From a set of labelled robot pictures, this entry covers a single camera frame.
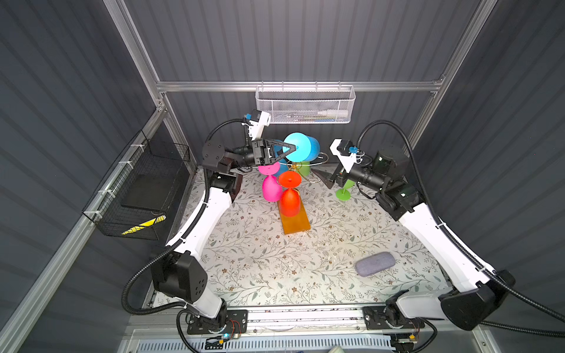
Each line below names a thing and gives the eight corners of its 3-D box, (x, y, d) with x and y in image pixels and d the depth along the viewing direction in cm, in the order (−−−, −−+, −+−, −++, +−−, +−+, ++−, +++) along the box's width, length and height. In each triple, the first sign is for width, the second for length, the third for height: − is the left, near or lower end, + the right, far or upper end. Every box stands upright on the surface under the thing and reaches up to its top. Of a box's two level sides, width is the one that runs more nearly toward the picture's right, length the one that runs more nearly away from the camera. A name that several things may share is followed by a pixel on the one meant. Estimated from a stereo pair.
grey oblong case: (360, 278, 84) (362, 275, 81) (352, 264, 88) (354, 261, 85) (396, 265, 87) (399, 262, 85) (387, 252, 91) (390, 248, 88)
